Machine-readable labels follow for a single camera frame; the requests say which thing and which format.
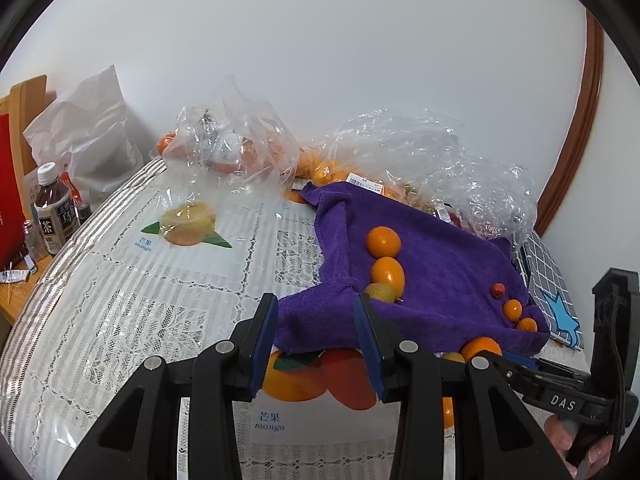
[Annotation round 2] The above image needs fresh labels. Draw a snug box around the person's right hand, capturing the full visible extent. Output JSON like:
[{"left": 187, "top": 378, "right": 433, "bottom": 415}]
[{"left": 545, "top": 413, "right": 616, "bottom": 468}]

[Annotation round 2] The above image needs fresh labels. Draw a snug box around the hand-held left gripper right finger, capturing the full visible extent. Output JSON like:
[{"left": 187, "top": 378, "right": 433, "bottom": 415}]
[{"left": 352, "top": 292, "right": 573, "bottom": 480}]

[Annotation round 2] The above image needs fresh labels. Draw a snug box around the wooden side table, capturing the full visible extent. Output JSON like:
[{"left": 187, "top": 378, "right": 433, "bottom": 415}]
[{"left": 0, "top": 255, "right": 57, "bottom": 328}]

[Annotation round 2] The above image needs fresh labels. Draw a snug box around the oval orange kumquat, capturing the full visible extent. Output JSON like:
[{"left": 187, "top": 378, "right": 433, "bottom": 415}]
[{"left": 370, "top": 256, "right": 405, "bottom": 286}]

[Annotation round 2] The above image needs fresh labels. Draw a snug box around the pile of bagged kumquats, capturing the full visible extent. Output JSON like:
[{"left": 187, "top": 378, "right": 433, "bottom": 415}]
[{"left": 295, "top": 147, "right": 353, "bottom": 187}]

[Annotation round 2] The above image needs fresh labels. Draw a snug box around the white plastic bag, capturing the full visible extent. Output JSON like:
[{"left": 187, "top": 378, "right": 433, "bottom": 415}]
[{"left": 24, "top": 65, "right": 144, "bottom": 202}]

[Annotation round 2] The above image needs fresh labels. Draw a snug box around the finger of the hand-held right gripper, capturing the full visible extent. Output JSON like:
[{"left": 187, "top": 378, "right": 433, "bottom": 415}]
[
  {"left": 502, "top": 352, "right": 593, "bottom": 391},
  {"left": 482, "top": 350, "right": 551, "bottom": 397}
]

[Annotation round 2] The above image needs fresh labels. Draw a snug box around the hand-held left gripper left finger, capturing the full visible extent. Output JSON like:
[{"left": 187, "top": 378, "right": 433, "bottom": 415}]
[{"left": 57, "top": 292, "right": 279, "bottom": 480}]

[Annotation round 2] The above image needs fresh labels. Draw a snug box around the small glass bottle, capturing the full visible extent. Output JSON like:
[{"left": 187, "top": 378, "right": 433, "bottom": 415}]
[{"left": 21, "top": 220, "right": 44, "bottom": 262}]

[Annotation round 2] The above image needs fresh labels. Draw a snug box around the grey checked cloth blue star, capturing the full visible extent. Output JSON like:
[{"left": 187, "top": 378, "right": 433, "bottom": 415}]
[{"left": 515, "top": 230, "right": 583, "bottom": 348}]

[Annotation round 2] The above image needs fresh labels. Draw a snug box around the purple towel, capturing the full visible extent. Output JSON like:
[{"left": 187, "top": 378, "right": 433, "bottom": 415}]
[{"left": 272, "top": 181, "right": 551, "bottom": 356}]

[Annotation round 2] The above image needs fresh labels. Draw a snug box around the wooden chair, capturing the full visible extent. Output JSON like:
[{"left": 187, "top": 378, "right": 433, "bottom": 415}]
[{"left": 0, "top": 75, "right": 47, "bottom": 206}]

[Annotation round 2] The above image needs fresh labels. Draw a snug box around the orange-red round fruit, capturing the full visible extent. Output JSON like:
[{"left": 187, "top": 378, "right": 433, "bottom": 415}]
[{"left": 152, "top": 132, "right": 178, "bottom": 158}]

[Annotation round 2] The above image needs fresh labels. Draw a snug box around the brown wooden door frame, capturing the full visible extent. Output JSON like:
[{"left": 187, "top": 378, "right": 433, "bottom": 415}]
[{"left": 532, "top": 10, "right": 605, "bottom": 236}]

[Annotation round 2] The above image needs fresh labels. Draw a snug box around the clear plastic bag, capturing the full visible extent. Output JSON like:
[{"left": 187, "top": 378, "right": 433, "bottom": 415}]
[
  {"left": 295, "top": 107, "right": 473, "bottom": 211},
  {"left": 415, "top": 152, "right": 539, "bottom": 253},
  {"left": 167, "top": 75, "right": 301, "bottom": 196}
]

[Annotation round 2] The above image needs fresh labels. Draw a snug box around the red paper bag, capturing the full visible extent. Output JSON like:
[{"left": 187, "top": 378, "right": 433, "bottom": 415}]
[{"left": 0, "top": 114, "right": 27, "bottom": 263}]

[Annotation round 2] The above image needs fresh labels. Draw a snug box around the dark tea bottle white cap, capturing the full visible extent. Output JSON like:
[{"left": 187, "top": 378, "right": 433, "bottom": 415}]
[{"left": 33, "top": 161, "right": 77, "bottom": 256}]

